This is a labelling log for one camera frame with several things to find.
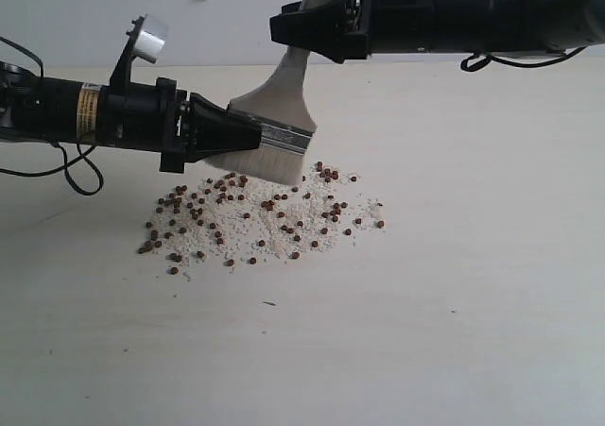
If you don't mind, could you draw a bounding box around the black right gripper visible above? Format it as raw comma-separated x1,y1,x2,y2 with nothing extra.
269,0,434,62

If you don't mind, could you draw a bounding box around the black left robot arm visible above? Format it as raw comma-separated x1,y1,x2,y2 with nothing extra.
1,64,262,174

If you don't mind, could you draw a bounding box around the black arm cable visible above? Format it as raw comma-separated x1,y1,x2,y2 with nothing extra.
0,36,104,196
458,45,587,73

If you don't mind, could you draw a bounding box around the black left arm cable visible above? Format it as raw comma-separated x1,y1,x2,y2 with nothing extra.
0,36,104,196

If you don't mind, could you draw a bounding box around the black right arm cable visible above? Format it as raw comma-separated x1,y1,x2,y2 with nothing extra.
458,45,587,73

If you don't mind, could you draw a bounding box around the pile of rice and pellets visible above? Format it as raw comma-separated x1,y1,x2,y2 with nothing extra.
135,161,387,276

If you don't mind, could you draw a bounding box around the wooden paint brush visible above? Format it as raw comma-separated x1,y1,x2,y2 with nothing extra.
203,0,345,187

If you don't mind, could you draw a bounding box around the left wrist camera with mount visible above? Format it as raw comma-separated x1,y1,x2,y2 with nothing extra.
109,14,168,95

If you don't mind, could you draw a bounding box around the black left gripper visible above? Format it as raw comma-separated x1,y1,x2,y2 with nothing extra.
96,77,262,173

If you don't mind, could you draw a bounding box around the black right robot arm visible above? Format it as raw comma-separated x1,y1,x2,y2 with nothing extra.
269,0,604,63

